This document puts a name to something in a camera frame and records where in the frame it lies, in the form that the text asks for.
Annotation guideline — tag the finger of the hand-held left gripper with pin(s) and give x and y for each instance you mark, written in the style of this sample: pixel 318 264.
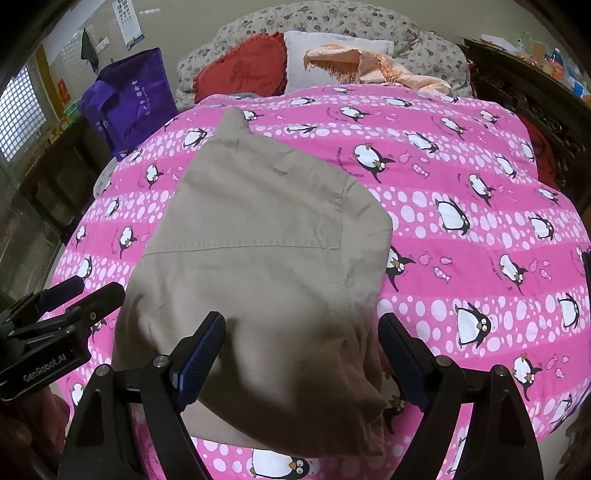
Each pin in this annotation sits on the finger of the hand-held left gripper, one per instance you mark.
pixel 64 290
pixel 99 302

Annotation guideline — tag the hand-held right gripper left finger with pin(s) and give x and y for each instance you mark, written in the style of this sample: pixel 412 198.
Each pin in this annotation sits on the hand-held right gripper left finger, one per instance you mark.
pixel 203 355

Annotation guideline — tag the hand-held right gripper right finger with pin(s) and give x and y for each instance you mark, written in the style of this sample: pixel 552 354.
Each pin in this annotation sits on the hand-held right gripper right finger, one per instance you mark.
pixel 406 360

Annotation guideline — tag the beige jacket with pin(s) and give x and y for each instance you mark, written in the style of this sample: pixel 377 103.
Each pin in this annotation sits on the beige jacket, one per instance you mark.
pixel 258 221

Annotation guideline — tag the person's left forearm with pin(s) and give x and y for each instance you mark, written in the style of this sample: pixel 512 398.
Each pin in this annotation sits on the person's left forearm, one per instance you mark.
pixel 27 429

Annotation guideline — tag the dark wooden table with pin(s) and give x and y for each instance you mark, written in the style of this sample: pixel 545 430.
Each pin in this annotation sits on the dark wooden table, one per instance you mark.
pixel 69 152

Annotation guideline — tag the green bundle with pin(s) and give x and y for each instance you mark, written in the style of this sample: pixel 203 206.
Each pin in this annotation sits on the green bundle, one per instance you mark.
pixel 71 109

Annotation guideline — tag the window with lattice grille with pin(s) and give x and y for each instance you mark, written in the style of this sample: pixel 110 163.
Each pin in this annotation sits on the window with lattice grille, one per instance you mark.
pixel 23 110

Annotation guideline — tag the pink penguin print blanket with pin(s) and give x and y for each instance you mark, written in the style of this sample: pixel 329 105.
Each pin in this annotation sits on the pink penguin print blanket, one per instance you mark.
pixel 461 175

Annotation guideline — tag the purple tote bag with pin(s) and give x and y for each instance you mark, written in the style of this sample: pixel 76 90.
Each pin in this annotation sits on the purple tote bag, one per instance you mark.
pixel 134 101

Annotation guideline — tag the green hanging cloth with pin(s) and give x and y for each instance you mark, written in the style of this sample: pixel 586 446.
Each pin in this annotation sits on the green hanging cloth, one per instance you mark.
pixel 90 50

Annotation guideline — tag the dark red cloth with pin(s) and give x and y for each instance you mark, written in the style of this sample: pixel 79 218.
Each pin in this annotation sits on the dark red cloth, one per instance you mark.
pixel 545 152

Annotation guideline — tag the red pillow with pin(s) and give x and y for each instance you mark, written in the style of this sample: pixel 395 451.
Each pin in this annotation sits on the red pillow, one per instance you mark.
pixel 244 69

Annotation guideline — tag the dark carved wooden cabinet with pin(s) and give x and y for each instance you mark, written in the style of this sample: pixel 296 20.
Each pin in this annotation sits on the dark carved wooden cabinet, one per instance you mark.
pixel 508 87

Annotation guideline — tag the orange fringed cloth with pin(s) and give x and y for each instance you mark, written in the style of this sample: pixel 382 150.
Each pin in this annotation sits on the orange fringed cloth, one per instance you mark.
pixel 369 64

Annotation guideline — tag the white pillow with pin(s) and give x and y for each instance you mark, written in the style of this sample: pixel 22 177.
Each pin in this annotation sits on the white pillow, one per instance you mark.
pixel 295 60

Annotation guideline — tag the clutter of packets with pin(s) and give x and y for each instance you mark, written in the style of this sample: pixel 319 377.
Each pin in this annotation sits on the clutter of packets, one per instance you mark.
pixel 554 60

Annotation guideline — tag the floral quilted bedspread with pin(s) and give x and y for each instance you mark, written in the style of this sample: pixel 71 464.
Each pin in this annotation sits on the floral quilted bedspread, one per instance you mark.
pixel 323 16

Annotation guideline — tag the red wall sticker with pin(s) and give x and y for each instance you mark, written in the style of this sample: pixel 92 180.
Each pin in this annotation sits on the red wall sticker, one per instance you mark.
pixel 63 91

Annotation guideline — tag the white wall switch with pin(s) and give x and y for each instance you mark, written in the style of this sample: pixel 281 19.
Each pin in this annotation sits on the white wall switch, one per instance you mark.
pixel 104 42

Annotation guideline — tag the wall calendar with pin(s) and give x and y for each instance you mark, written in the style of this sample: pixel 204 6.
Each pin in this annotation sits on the wall calendar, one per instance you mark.
pixel 127 23

